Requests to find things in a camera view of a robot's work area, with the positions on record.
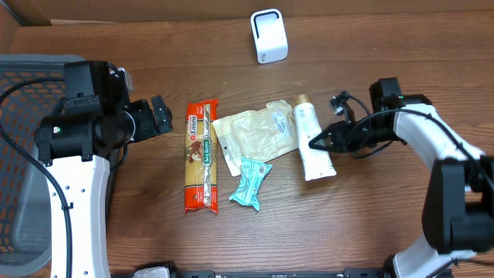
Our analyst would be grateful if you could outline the grey plastic mesh basket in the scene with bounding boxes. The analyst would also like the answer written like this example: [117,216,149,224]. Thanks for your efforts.
[1,55,85,276]

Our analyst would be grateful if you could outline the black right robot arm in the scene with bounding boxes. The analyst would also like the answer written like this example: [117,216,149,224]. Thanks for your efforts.
[308,77,493,278]

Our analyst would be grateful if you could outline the white barcode scanner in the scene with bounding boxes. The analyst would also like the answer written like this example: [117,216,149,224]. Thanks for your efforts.
[250,8,289,64]

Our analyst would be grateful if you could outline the white tube with gold cap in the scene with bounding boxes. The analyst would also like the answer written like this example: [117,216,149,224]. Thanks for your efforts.
[293,94,337,181]

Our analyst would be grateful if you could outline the orange spaghetti packet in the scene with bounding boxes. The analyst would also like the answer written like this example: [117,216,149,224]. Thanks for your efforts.
[184,99,218,213]

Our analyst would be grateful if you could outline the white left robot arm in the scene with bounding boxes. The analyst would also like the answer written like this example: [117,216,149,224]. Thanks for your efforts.
[35,60,173,277]

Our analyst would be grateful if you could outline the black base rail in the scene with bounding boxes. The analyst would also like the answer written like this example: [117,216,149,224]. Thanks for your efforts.
[155,262,393,278]

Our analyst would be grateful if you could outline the teal snack wrapper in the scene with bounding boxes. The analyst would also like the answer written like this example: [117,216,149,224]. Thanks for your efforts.
[229,158,272,212]

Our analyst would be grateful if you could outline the clear plastic pouch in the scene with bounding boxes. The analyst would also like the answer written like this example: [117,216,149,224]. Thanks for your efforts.
[213,100,298,177]

